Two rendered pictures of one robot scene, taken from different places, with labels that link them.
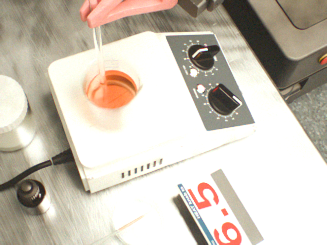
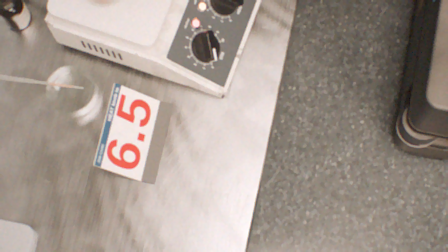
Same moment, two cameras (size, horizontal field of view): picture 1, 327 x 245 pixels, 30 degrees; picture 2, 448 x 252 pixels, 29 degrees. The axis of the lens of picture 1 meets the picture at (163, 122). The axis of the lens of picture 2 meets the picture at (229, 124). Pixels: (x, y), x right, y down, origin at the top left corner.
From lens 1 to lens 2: 0.41 m
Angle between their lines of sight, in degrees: 16
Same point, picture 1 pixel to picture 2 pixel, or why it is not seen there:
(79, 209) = (42, 48)
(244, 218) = (154, 155)
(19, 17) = not seen: outside the picture
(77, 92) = not seen: outside the picture
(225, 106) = (204, 52)
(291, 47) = (439, 91)
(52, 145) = not seen: outside the picture
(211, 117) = (182, 52)
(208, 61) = (225, 8)
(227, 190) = (161, 124)
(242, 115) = (217, 73)
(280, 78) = (416, 117)
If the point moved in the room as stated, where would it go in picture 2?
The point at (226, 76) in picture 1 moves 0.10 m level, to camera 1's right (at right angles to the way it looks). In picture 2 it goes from (235, 32) to (299, 99)
